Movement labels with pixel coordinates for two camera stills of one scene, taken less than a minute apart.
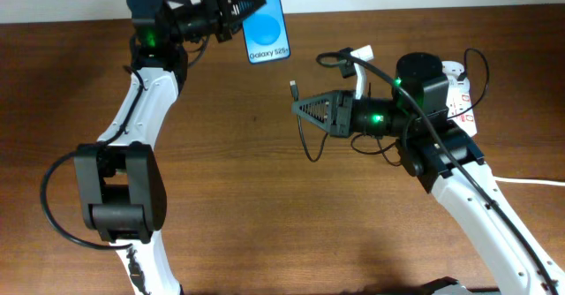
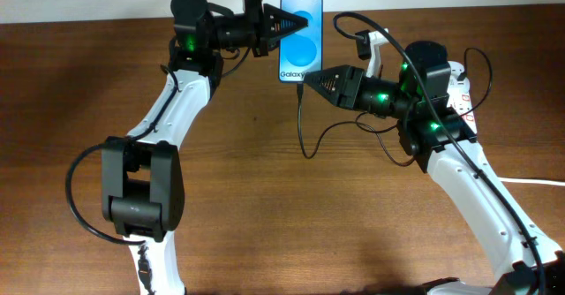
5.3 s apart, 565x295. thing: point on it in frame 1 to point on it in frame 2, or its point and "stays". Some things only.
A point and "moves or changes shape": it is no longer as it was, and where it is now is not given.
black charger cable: [293, 85] moves or changes shape
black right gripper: [345, 114] to [352, 88]
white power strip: [460, 110] stays
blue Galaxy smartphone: [266, 33] moves or changes shape
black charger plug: [462, 76] stays
